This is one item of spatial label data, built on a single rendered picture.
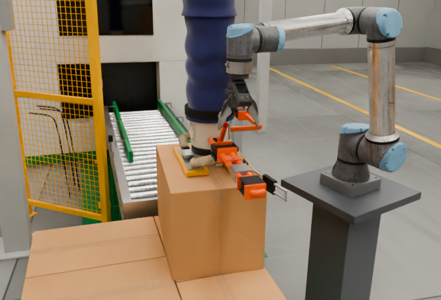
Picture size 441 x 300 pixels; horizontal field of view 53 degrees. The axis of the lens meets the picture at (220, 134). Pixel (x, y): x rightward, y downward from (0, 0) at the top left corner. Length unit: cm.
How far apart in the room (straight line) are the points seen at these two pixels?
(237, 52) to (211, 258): 88
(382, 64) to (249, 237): 92
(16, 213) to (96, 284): 138
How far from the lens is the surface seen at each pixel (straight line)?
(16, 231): 329
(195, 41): 184
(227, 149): 173
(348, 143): 223
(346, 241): 233
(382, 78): 200
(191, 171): 187
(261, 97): 557
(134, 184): 284
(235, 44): 150
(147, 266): 203
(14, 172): 311
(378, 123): 207
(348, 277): 248
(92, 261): 211
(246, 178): 146
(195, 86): 187
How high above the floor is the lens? 167
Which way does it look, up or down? 17 degrees down
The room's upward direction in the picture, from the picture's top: 1 degrees clockwise
